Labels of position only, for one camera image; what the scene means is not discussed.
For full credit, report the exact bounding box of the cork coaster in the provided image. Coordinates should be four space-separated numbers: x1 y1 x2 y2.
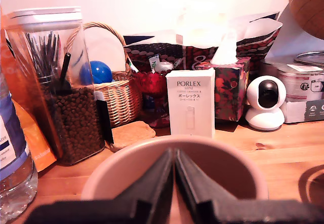
110 121 156 153

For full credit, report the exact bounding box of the white Porlex grinder box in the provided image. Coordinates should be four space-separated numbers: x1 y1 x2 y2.
165 67 216 139

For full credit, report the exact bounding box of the red glass candle holder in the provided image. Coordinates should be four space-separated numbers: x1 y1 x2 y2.
132 71 171 129

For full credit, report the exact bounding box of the dark floral tissue box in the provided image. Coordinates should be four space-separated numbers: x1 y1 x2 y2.
195 28 252 122

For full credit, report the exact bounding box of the clear canister of coffee beans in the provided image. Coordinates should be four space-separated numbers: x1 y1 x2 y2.
6 6 114 166

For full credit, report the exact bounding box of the small white jar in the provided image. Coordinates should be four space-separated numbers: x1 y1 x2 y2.
154 61 175 73

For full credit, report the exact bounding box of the blue ball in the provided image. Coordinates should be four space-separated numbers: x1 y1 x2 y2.
79 60 113 85

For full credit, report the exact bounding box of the white and grey cardboard box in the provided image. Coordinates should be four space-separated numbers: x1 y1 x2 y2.
280 99 324 125

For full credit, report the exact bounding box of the red dotted gift bag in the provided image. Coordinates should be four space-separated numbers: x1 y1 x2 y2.
123 12 283 73

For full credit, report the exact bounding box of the black coffee scoop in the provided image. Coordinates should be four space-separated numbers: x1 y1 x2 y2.
54 52 73 95

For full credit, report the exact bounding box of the clear plastic water bottle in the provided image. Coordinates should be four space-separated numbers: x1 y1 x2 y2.
0 74 38 224

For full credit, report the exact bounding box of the silver metal tin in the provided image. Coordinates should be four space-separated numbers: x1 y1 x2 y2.
276 51 324 103

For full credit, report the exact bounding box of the brown wooden globe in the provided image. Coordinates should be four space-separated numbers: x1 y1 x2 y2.
288 0 324 41

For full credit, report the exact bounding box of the wicker basket with handle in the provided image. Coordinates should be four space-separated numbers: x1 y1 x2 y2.
64 22 143 128

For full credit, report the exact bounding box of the white round security camera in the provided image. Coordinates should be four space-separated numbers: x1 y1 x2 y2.
245 75 288 131

